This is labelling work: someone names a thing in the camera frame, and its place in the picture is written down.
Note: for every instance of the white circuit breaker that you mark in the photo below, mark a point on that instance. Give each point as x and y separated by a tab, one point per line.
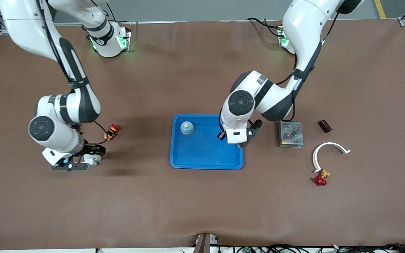
93	161

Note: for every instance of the brown electrolytic capacitor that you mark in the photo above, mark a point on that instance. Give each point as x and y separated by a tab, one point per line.
325	126

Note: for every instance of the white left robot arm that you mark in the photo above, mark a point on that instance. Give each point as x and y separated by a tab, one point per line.
304	28

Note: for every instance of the metal mesh power supply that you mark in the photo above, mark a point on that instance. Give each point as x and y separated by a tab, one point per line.
291	134

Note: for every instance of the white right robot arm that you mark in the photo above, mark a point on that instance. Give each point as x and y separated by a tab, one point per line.
23	31

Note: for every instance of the green terminal connector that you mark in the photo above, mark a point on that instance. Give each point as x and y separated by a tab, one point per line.
246	250

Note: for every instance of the metal table edge bracket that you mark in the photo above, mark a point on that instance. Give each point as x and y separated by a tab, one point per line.
204	244

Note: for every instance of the orange black emergency stop button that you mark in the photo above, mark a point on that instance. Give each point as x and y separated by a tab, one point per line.
111	133

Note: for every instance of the blue plastic tray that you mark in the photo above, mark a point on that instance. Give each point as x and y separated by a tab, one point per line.
202	154

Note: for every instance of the white curved plastic clip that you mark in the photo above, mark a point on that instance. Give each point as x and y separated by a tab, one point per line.
314	158

